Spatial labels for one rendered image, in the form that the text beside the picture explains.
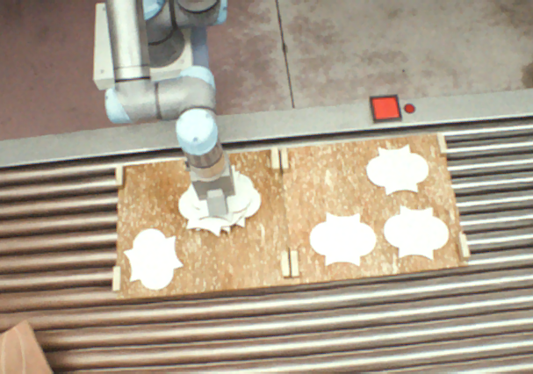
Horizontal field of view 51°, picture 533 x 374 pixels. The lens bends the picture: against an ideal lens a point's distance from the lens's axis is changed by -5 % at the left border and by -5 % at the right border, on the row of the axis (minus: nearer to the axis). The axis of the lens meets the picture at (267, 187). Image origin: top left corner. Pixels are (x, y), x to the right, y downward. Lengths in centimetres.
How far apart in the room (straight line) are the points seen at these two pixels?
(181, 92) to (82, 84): 181
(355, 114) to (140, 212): 60
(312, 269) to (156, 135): 55
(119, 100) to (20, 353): 58
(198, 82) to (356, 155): 48
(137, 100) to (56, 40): 203
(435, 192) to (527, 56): 164
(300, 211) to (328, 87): 137
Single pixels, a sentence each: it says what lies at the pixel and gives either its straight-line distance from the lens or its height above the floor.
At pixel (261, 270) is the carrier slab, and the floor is 94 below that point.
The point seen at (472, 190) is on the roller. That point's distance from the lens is 150.
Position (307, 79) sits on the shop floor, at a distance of 273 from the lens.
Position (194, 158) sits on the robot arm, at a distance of 114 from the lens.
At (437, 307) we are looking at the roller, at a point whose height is 92.
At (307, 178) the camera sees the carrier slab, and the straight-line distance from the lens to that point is 144.
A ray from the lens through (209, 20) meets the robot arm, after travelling 157.
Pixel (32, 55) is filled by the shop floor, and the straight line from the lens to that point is 318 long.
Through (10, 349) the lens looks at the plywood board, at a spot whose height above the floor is 104.
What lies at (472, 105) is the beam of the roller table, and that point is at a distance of 162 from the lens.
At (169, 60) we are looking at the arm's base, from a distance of 168.
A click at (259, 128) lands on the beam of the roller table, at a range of 153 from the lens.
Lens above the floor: 223
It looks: 65 degrees down
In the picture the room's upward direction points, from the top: 10 degrees counter-clockwise
